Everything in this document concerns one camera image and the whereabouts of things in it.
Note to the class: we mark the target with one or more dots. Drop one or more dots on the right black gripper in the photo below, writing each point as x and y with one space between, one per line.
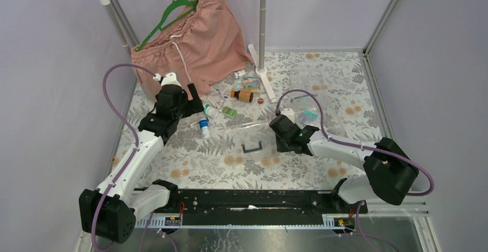
279 147

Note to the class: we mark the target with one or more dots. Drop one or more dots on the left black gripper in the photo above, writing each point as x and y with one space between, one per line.
183 100

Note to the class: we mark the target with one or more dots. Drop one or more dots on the blue white medicine bottle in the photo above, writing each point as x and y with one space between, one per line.
204 128

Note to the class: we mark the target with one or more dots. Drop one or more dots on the green small medicine box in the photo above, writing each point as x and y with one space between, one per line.
229 112

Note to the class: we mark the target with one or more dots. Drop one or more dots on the clear plastic kit box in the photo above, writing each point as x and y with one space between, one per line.
332 124

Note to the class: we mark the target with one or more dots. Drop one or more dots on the clear box lid black handle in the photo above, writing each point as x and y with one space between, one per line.
249 142

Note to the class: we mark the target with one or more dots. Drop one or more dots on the brown medicine bottle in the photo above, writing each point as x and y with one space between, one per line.
242 95

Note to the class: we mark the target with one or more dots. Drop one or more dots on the clear zip bag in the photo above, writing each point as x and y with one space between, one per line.
311 80

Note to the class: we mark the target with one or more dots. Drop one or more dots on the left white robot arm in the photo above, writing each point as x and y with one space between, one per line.
109 211

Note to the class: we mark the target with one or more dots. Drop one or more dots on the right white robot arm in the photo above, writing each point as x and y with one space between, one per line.
386 177

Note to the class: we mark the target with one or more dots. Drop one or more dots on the floral table mat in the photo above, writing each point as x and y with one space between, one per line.
190 161

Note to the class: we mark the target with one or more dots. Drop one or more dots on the pink fabric shorts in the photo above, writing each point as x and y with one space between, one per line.
203 48

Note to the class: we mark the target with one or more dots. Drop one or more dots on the green clothes hanger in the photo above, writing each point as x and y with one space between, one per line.
175 4

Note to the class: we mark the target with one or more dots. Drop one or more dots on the metal clothes rack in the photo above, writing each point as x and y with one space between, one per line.
261 25

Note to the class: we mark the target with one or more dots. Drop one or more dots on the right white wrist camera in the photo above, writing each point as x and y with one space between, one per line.
289 113

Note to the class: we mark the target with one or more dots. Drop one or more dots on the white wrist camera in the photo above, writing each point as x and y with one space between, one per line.
167 79
289 113

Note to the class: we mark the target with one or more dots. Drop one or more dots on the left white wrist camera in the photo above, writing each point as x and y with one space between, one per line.
167 79

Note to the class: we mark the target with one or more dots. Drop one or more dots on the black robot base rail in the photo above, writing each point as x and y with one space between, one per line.
199 207

